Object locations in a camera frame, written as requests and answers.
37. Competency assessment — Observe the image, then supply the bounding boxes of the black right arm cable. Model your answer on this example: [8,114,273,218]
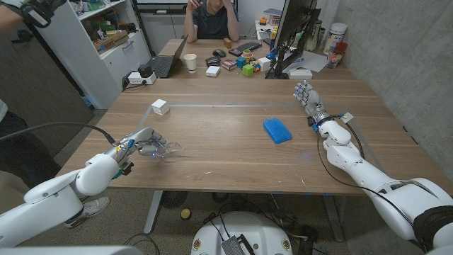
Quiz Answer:
[316,113,426,249]

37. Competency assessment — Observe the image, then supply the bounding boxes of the black keyboard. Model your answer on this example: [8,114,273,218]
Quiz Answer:
[228,41,263,58]

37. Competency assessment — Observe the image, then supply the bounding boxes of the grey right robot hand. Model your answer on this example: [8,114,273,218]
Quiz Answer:
[292,80,332,127]

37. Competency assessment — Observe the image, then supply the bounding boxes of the grey table leg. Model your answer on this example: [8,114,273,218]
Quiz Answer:
[143,191,164,235]
[322,195,345,243]

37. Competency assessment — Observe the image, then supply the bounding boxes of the long white box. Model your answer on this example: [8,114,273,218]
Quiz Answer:
[288,68,314,81]

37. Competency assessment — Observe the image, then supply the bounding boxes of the cardboard box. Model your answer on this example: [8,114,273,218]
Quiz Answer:
[92,30,130,54]

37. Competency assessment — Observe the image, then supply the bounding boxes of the operator forearm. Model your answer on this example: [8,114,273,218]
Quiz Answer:
[0,4,28,36]

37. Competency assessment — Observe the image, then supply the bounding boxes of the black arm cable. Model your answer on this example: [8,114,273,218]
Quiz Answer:
[316,113,426,249]
[0,121,118,147]

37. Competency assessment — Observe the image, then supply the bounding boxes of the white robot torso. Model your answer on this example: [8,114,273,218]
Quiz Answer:
[0,245,144,255]

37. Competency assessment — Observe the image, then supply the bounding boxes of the standing person dark trousers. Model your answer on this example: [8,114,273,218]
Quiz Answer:
[0,98,111,230]

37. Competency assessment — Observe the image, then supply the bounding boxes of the white paper cup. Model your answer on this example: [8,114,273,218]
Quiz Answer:
[183,53,198,74]

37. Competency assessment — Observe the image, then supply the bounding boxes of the white shelf cabinet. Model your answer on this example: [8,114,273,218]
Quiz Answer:
[37,0,152,111]

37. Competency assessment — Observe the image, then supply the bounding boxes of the dark glass jar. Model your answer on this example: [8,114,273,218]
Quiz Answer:
[305,20,323,52]

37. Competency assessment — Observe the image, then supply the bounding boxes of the black power adapter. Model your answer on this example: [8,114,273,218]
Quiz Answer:
[137,64,154,79]

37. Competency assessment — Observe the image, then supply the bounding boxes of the clear plastic cup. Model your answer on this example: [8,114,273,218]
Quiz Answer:
[326,49,344,69]

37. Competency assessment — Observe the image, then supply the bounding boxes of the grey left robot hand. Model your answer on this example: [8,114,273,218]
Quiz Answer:
[113,126,170,162]

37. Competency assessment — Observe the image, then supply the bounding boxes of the seated person dark shirt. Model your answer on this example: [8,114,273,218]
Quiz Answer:
[183,0,241,44]

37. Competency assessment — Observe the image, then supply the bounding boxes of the black monitor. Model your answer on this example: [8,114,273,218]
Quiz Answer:
[274,0,319,49]

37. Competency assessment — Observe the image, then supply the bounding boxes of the black round floor fan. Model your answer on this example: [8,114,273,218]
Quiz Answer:
[161,191,189,210]

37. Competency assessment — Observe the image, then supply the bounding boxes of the black laptop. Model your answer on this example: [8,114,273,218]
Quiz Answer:
[147,35,189,79]

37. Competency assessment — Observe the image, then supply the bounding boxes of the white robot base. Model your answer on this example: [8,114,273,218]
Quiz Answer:
[190,211,294,255]

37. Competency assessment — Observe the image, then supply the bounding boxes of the white cube box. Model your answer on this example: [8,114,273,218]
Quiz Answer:
[257,57,272,73]

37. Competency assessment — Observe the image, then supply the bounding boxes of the black wrist tracker device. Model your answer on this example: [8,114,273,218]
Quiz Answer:
[19,0,69,30]

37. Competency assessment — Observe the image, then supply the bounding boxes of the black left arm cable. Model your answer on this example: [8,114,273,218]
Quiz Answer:
[0,121,118,147]

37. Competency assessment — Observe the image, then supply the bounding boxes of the white canister blue print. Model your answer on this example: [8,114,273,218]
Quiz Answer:
[322,22,348,56]

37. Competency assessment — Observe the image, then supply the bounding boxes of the blue bottle yellow cap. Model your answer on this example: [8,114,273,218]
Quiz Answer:
[268,27,280,53]

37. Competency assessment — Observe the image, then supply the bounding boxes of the blue case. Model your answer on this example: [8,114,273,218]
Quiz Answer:
[263,118,294,145]

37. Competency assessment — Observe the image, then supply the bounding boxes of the grey finned module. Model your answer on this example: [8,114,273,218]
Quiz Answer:
[221,234,256,255]

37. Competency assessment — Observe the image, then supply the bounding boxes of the white paper sheet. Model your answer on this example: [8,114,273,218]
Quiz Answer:
[282,50,328,74]

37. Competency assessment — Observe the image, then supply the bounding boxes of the black power brick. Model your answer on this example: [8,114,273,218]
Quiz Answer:
[299,225,320,255]

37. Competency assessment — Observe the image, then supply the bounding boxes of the white power strip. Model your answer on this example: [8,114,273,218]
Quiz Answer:
[127,72,158,86]

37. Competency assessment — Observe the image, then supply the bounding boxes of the white block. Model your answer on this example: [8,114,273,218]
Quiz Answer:
[151,98,171,117]

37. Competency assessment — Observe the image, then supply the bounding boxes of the clear glasses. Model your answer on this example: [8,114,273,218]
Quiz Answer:
[148,140,183,159]

